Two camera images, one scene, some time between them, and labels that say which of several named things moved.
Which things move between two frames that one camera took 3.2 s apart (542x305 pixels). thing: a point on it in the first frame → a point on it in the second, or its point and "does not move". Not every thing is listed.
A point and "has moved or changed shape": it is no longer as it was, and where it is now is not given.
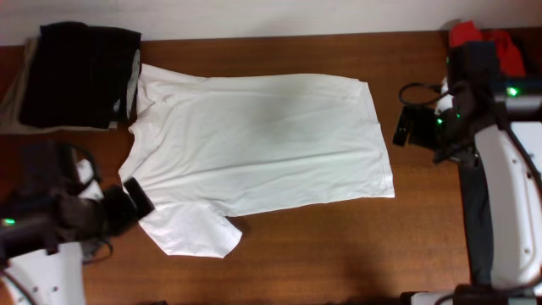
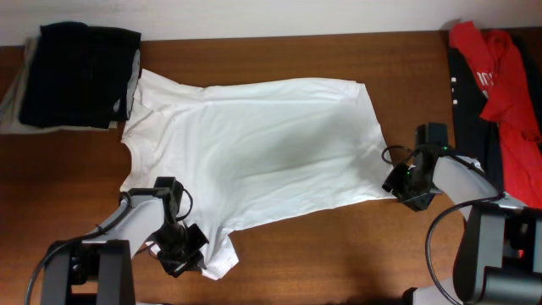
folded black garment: [79, 75] does not move
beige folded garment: [10, 103] does not move
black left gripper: [124, 207] → [194, 262]
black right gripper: [418, 114] → [394, 180]
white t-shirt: [208, 148] has moved or changed shape
